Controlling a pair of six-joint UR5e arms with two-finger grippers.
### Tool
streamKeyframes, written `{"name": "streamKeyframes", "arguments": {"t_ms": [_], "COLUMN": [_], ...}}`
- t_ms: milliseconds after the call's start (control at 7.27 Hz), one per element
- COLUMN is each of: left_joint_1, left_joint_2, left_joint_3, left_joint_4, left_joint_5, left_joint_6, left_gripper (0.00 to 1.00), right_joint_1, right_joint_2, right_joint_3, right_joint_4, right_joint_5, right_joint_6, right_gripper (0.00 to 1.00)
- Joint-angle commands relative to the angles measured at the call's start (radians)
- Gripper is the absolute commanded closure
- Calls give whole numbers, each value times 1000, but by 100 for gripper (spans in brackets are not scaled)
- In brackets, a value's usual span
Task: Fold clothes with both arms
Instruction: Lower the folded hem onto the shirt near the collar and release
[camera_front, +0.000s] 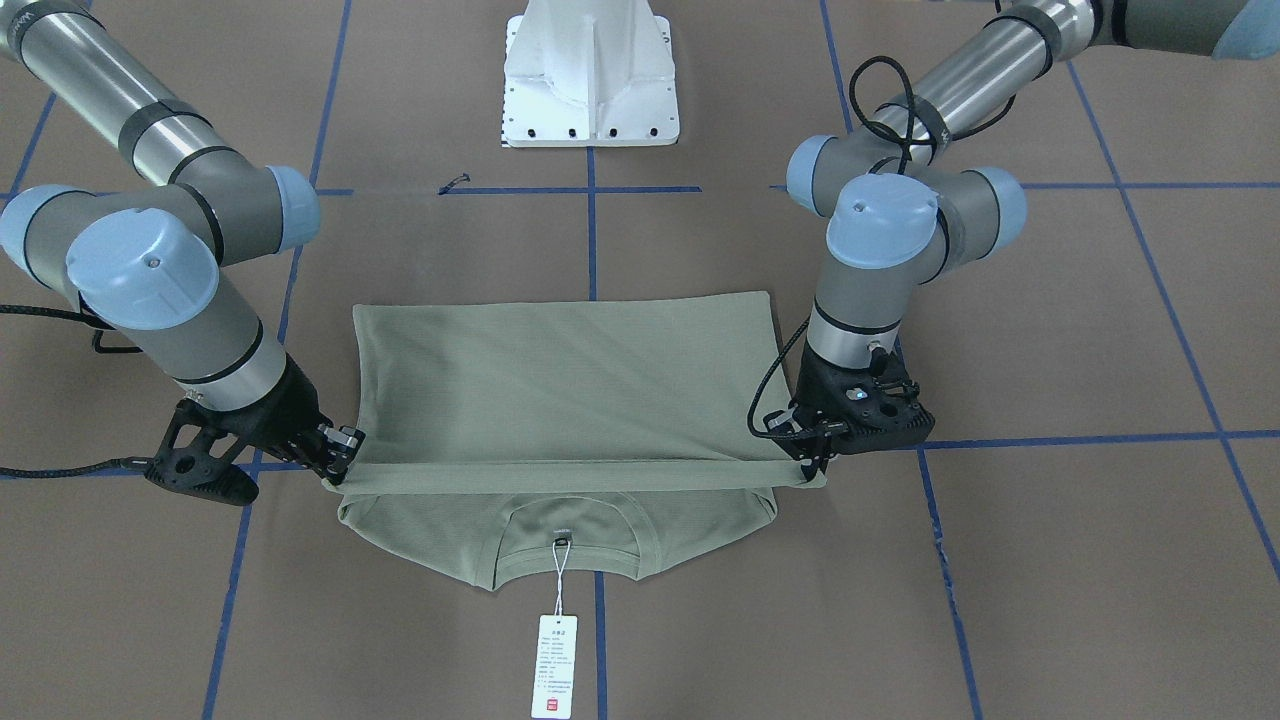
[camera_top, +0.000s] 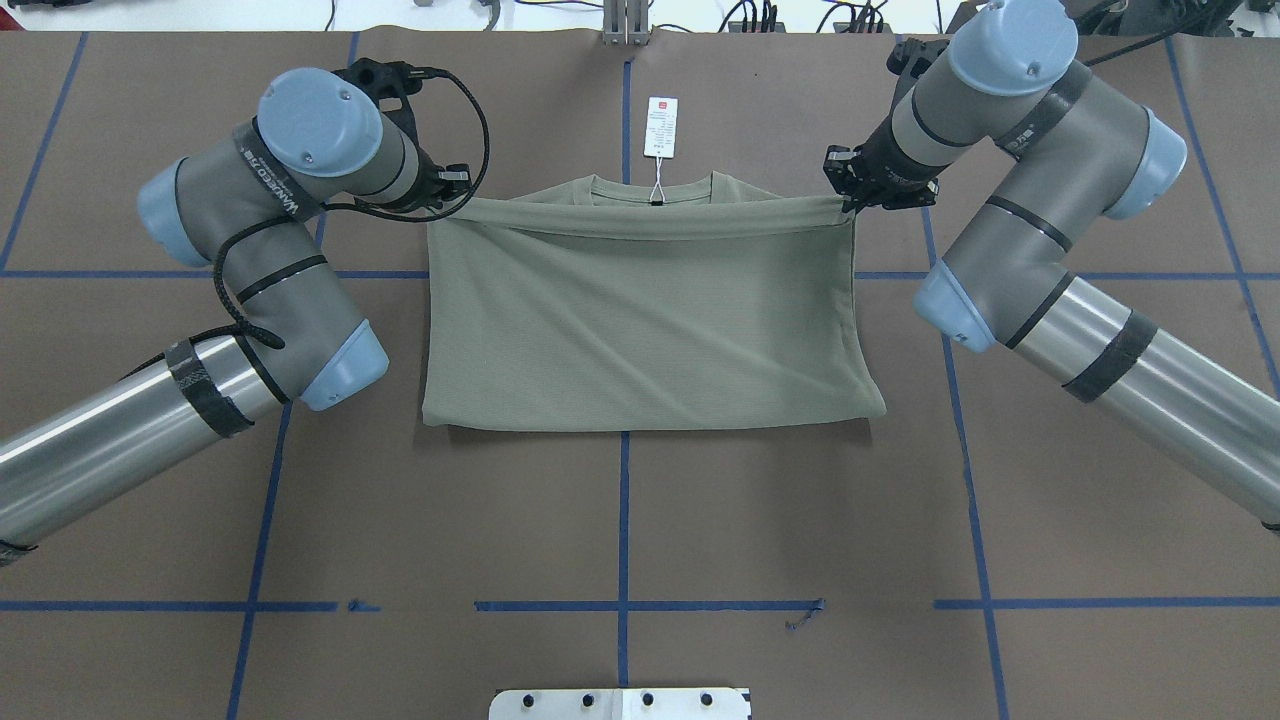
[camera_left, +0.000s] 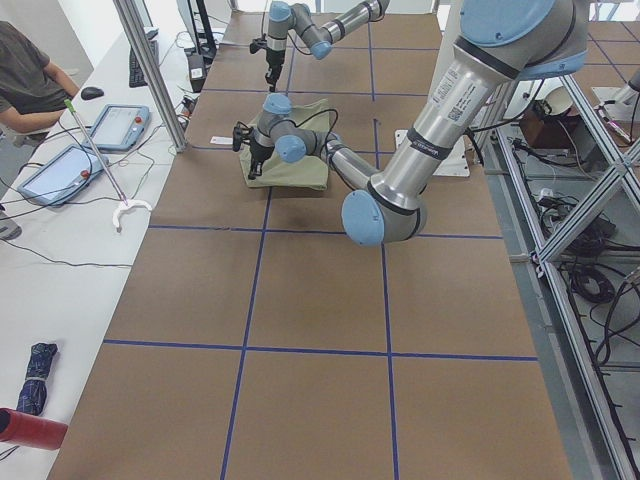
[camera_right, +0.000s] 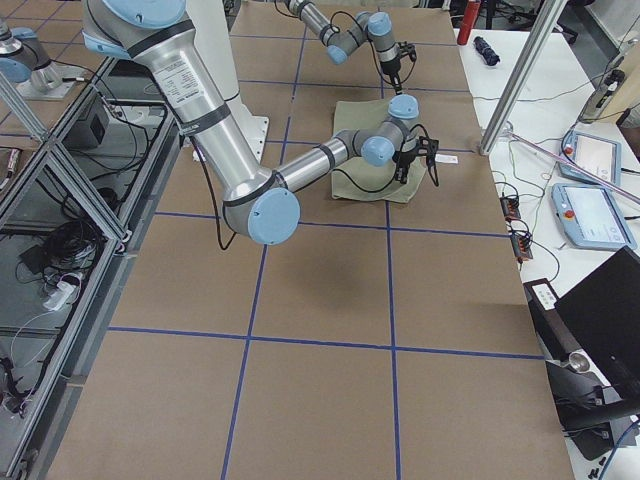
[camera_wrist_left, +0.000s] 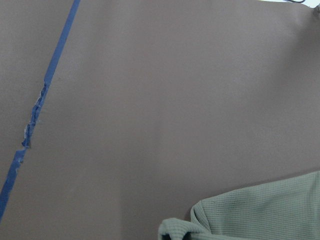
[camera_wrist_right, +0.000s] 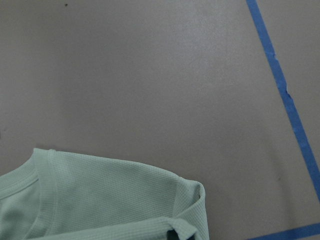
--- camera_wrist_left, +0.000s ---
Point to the sage green long-sleeve shirt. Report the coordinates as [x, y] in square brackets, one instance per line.
[287, 209]

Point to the frayed blue tape line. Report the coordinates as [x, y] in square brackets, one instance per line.
[19, 155]

